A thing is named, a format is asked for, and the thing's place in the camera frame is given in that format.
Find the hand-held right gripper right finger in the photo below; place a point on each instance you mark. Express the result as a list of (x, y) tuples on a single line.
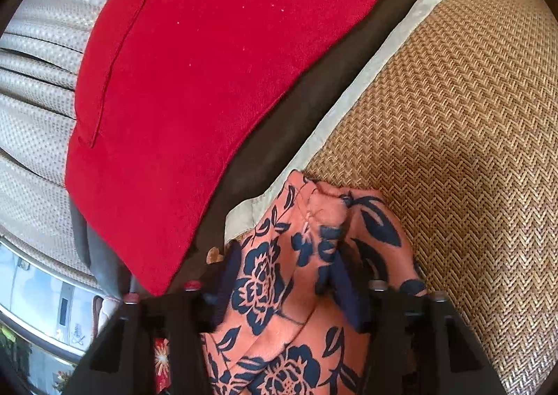
[(345, 286)]

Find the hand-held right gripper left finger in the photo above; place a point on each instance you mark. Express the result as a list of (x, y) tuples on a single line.
[(231, 266)]

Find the orange floral garment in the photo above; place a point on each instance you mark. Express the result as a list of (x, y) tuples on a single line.
[(279, 290)]

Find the red printed bag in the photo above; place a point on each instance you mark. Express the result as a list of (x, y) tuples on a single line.
[(162, 360)]

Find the white cushion with pink trim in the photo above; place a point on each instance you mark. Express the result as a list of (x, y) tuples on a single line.
[(104, 312)]

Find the brown blanket with beige trim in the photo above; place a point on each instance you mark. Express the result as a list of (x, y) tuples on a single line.
[(279, 133)]

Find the woven rattan mat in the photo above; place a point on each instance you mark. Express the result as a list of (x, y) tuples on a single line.
[(457, 138)]

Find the red fleece garment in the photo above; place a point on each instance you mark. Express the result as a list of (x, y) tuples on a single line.
[(218, 72)]

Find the glass window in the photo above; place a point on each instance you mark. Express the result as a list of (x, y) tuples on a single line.
[(35, 290)]

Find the beige perforated leather headboard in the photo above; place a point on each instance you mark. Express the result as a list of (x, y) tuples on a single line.
[(43, 116)]

